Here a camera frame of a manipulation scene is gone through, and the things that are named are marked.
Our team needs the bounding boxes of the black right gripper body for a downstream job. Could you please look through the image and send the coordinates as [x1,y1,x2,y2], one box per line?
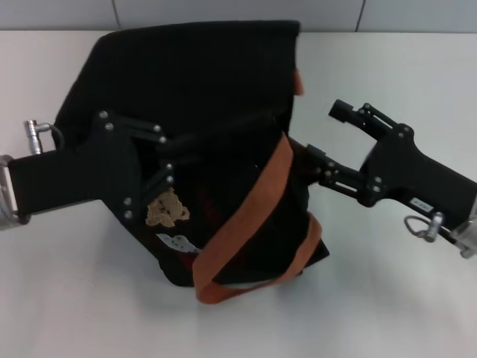
[358,125,477,229]

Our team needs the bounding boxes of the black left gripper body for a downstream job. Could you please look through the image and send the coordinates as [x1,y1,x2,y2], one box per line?
[7,110,145,227]

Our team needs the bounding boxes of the black food bag orange straps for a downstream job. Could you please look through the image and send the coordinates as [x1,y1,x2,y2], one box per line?
[53,18,332,305]

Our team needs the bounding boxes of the right silver connector with cable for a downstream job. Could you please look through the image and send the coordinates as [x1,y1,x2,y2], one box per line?
[404,210,458,245]

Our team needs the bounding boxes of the silver connector with cable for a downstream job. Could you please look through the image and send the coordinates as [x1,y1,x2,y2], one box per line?
[404,210,458,245]
[24,119,64,152]

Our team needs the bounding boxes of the left silver connector with cable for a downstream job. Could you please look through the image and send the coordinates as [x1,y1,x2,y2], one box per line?
[24,119,64,152]

